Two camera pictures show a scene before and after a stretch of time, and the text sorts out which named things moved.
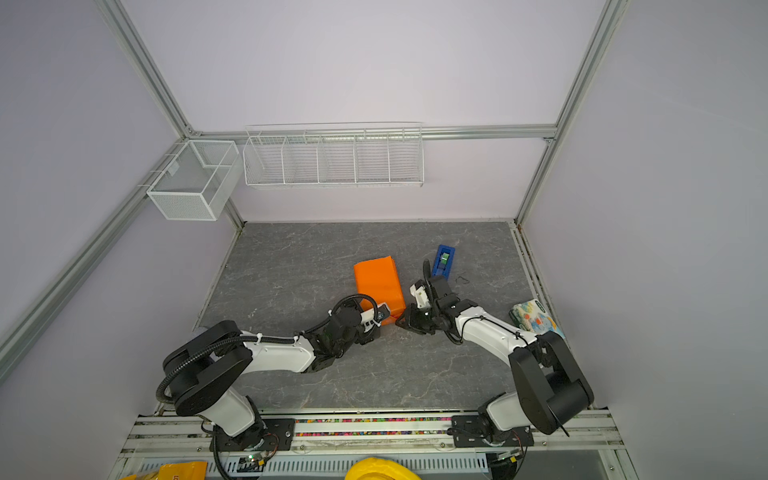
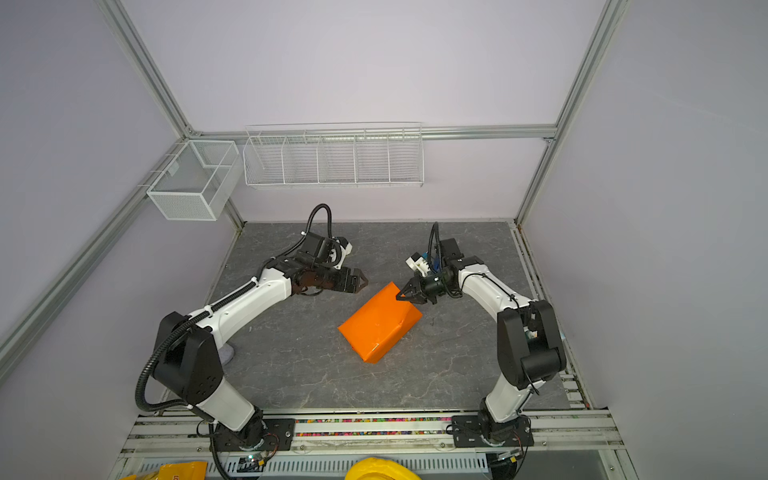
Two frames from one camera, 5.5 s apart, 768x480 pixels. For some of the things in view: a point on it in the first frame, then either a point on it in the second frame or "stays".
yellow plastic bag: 175,471 stays
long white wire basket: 335,155 stays
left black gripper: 369,336 to 353,287
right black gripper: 410,321 to 419,296
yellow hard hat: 377,468 stays
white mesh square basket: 197,182 stays
